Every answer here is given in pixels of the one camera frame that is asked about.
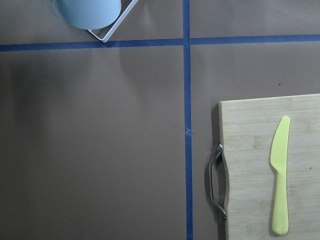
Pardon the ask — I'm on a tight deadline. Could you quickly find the yellow plastic knife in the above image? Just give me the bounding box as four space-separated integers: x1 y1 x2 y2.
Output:
269 116 291 236

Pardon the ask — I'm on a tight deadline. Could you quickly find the white cup rack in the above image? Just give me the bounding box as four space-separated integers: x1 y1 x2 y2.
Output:
87 0 139 43

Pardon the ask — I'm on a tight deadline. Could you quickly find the wooden cutting board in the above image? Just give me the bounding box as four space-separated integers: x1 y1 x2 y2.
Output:
215 94 320 240

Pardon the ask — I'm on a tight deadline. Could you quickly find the blue cup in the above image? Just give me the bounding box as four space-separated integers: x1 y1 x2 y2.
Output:
52 0 122 30

